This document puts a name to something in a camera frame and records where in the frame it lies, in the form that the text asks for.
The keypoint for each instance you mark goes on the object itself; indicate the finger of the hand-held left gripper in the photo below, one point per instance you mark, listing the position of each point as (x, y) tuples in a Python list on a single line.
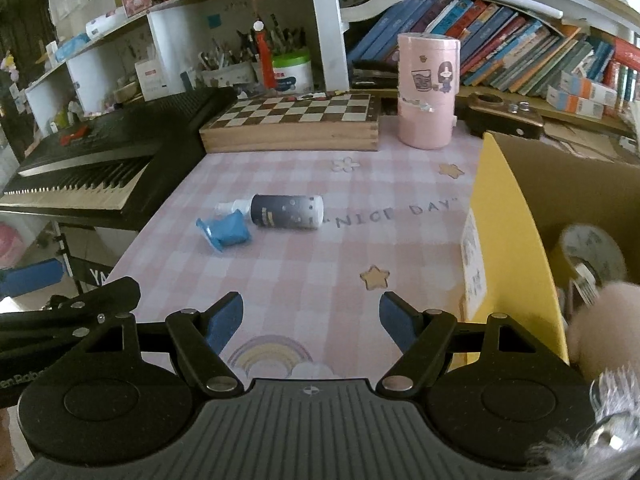
[(30, 277), (100, 297)]

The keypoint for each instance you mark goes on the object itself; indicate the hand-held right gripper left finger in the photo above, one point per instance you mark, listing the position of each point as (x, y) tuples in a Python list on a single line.
[(225, 322)]

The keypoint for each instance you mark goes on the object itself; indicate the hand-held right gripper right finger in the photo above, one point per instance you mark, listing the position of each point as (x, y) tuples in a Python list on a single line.
[(397, 322)]

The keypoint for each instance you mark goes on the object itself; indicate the yellow cardboard box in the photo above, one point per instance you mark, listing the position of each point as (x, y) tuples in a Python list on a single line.
[(505, 230)]

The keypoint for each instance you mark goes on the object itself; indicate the pink plush toy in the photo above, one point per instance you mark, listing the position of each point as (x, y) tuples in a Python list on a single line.
[(607, 327)]

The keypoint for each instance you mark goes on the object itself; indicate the desktop with pink checked cloth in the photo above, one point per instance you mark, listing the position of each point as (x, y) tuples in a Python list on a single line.
[(300, 270)]

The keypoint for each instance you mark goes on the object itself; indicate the black keyboard stand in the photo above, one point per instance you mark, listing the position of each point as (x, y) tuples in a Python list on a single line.
[(85, 265)]

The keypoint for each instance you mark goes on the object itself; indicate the blue packet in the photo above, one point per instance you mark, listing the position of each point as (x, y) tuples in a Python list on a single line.
[(227, 230)]

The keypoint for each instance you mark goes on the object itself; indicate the dark spray bottle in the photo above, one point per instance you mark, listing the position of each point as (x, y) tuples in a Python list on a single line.
[(287, 211)]

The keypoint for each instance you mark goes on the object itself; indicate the black piano keyboard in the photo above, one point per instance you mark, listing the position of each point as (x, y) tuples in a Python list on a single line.
[(100, 160)]

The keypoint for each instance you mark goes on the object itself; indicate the wooden chessboard box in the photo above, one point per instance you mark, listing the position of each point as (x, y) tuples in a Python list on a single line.
[(290, 120)]

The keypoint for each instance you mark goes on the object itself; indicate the white box red label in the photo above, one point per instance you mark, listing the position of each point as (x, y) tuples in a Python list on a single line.
[(151, 80)]

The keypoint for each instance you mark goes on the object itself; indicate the grey fluffy cuff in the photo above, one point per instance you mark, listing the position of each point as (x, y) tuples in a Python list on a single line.
[(600, 430)]

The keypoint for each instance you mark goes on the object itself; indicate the pink cylinder container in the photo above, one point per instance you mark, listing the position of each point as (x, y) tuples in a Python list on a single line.
[(427, 95)]

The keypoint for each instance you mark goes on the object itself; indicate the brown wooden box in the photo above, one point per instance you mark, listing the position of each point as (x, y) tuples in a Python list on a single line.
[(502, 115)]

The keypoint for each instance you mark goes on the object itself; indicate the white jar green lid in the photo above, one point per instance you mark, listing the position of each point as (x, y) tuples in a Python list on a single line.
[(292, 75)]

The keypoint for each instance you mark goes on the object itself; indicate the pen holder with pens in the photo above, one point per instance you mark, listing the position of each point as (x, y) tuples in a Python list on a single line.
[(235, 60)]

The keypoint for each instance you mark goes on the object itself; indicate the row of books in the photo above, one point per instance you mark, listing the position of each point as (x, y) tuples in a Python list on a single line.
[(500, 45)]

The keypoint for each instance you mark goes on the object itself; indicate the white bookshelf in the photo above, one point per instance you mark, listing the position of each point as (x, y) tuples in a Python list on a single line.
[(327, 25)]

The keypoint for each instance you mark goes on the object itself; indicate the white light bar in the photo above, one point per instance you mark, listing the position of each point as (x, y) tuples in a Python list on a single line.
[(372, 2)]

